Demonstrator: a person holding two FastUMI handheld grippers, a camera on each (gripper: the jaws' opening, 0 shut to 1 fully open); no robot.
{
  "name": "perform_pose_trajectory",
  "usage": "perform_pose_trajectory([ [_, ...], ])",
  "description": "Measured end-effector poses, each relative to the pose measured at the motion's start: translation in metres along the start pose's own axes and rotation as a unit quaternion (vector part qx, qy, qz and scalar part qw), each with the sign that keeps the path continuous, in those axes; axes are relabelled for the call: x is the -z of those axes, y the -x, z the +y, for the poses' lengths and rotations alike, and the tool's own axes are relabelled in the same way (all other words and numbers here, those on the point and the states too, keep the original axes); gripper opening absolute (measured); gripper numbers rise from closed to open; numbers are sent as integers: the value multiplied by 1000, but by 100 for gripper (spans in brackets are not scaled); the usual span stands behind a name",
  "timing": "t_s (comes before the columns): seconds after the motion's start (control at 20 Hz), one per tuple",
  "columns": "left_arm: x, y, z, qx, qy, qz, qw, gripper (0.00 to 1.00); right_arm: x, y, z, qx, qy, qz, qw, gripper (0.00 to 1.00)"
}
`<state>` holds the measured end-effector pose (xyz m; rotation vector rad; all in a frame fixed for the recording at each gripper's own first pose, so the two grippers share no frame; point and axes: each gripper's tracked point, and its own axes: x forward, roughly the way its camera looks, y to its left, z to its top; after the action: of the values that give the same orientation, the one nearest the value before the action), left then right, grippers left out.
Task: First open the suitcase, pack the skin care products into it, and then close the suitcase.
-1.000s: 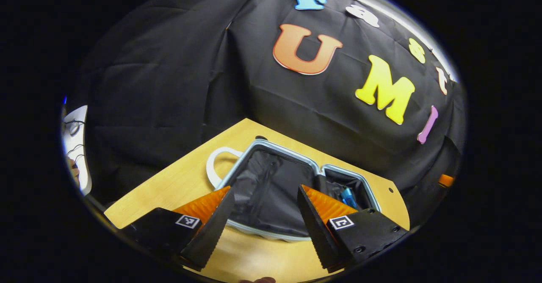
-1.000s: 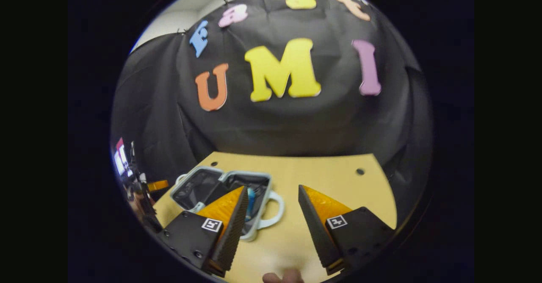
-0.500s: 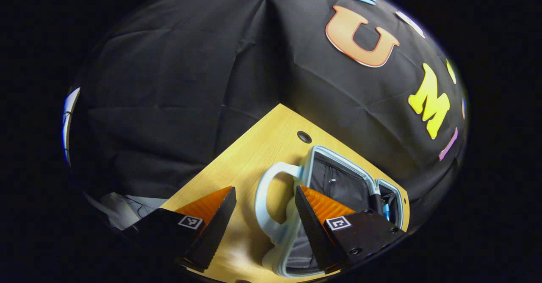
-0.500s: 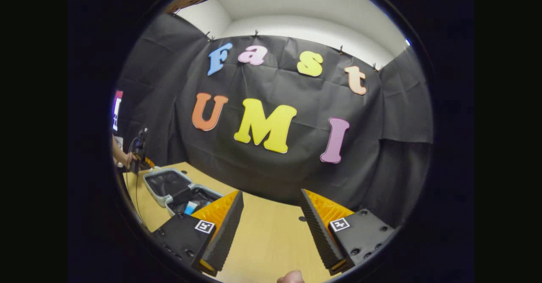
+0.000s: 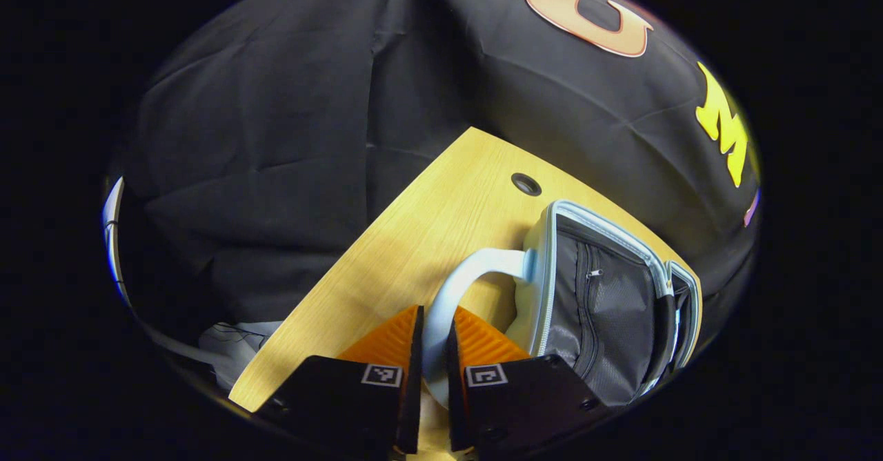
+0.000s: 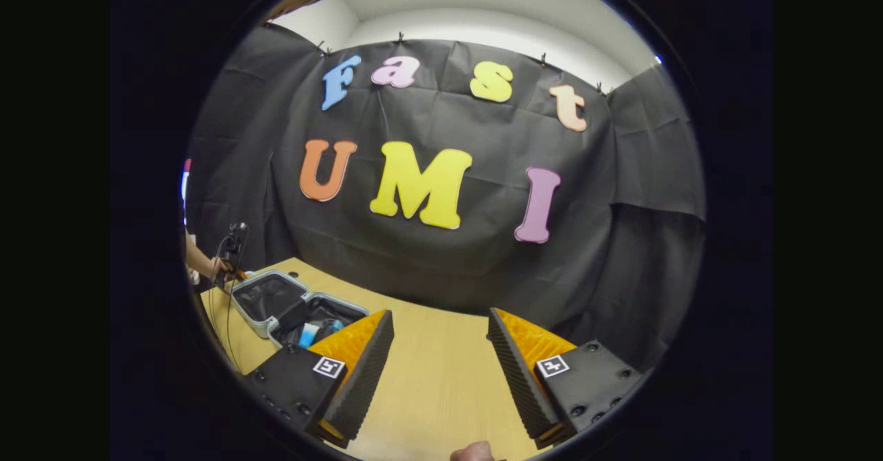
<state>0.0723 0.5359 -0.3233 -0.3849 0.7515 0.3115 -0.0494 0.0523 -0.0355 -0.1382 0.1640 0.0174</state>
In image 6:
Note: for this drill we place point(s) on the black backdrop cloth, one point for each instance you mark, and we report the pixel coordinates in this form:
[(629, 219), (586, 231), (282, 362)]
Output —
[(441, 268)]

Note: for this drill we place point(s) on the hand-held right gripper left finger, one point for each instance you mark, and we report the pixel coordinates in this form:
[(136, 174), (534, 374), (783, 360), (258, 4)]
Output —
[(365, 378)]

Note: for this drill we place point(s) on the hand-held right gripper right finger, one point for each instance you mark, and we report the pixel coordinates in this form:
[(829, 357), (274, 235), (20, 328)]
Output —
[(521, 378)]

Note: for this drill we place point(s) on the small light blue suitcase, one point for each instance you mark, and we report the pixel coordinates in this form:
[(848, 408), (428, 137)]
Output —
[(269, 295)]

